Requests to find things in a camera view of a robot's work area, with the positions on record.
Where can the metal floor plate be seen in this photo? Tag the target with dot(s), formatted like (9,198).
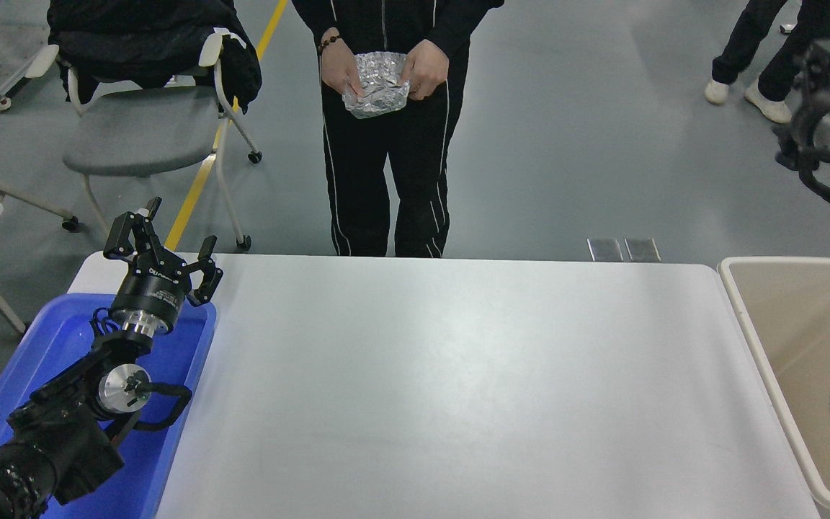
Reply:
(642,249)
(604,250)

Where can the large pale dustbin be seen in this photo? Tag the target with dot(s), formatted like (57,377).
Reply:
(797,324)

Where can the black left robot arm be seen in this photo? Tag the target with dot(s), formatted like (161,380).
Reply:
(62,432)

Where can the person's left hand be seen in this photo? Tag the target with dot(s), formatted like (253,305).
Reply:
(426,68)

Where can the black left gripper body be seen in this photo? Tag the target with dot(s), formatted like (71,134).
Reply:
(150,295)

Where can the person's right hand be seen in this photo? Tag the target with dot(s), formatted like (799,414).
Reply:
(343,68)

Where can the foil tray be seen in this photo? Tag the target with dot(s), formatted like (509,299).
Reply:
(379,83)

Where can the blue plastic tray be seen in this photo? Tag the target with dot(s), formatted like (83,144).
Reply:
(47,339)

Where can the person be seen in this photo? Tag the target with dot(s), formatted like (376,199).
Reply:
(372,180)
(746,36)

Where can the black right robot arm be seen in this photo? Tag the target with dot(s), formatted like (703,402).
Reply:
(829,72)

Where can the black jacket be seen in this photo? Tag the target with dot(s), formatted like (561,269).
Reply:
(141,36)

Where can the grey seat wheeled chair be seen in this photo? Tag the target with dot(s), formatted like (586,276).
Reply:
(141,133)

